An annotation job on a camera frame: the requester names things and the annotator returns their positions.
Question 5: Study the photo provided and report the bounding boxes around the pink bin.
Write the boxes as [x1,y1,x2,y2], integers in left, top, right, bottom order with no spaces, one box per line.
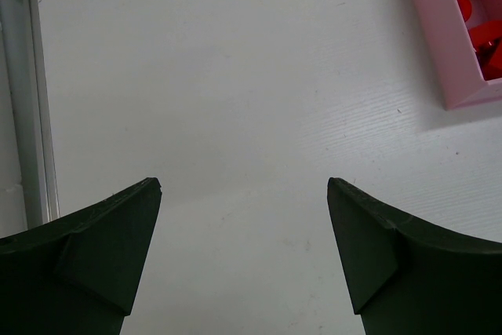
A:
[413,0,501,110]

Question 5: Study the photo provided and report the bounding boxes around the red legos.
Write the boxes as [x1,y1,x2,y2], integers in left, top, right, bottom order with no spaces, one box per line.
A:
[457,0,501,81]

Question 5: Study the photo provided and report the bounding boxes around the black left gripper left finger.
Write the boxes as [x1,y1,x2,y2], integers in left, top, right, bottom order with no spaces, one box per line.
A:
[1,177,162,334]

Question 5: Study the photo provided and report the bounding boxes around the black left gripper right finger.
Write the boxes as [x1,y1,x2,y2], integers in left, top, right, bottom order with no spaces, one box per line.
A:
[327,178,501,334]

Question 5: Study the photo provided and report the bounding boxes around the aluminium frame rail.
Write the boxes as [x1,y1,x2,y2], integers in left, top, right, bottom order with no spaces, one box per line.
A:
[1,0,60,228]

